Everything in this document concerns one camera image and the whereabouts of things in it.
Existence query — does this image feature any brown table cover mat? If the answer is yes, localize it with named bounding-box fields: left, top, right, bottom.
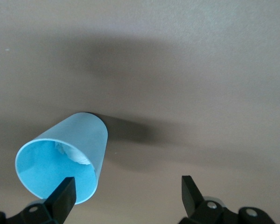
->
left=0, top=0, right=280, bottom=224

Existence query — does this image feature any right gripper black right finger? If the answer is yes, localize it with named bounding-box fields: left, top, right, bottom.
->
left=181, top=175, right=227, bottom=224

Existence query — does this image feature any white crumpled paper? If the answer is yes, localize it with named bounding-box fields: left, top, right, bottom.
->
left=54, top=141, right=91, bottom=165

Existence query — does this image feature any blue plastic cup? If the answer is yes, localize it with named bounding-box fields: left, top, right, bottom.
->
left=14, top=112, right=108, bottom=206

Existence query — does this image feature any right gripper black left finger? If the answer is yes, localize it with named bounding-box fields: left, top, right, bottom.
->
left=20, top=176, right=77, bottom=224

